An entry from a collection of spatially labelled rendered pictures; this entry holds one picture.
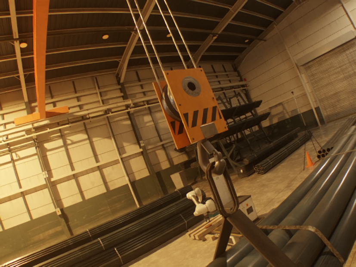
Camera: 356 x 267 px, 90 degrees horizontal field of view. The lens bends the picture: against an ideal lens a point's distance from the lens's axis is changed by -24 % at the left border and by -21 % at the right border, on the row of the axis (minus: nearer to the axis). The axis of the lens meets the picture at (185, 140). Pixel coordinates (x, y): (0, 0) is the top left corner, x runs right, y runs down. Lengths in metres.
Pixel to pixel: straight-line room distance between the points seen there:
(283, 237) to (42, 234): 12.00
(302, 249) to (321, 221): 0.24
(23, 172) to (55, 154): 1.99
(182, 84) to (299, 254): 0.87
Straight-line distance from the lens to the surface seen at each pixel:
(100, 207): 12.70
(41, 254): 5.96
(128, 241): 5.64
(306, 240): 1.12
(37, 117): 12.58
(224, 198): 4.41
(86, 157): 12.95
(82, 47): 12.51
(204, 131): 0.88
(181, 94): 0.89
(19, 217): 12.77
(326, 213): 1.31
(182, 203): 6.29
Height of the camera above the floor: 2.02
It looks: 3 degrees up
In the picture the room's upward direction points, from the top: 21 degrees counter-clockwise
